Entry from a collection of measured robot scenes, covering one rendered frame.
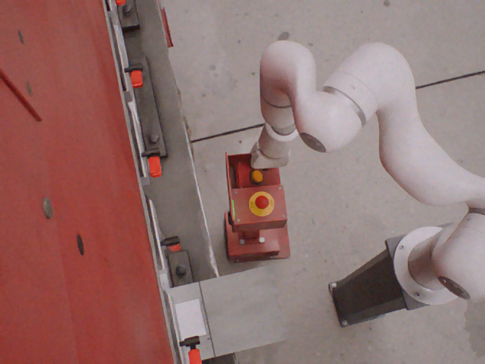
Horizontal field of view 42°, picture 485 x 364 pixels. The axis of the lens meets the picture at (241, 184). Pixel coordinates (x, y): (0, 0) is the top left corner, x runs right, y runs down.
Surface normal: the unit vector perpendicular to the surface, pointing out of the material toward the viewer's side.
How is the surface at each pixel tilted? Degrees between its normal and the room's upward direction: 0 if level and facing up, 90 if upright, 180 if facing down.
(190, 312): 0
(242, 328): 0
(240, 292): 0
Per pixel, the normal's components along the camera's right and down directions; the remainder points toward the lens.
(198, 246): 0.01, -0.25
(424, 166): 0.11, 0.24
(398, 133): -0.65, -0.03
